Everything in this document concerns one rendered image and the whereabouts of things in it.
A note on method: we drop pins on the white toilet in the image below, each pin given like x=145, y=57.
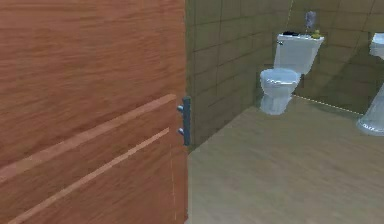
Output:
x=286, y=73

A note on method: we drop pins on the brown wooden room door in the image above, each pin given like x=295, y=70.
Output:
x=86, y=110

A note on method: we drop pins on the small black flat object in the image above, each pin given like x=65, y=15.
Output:
x=290, y=33

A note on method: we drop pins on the small yellow object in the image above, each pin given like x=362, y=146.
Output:
x=315, y=34

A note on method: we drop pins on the grey translucent bottle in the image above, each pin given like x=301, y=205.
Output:
x=310, y=20

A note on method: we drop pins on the white pedestal sink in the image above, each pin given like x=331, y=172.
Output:
x=375, y=110

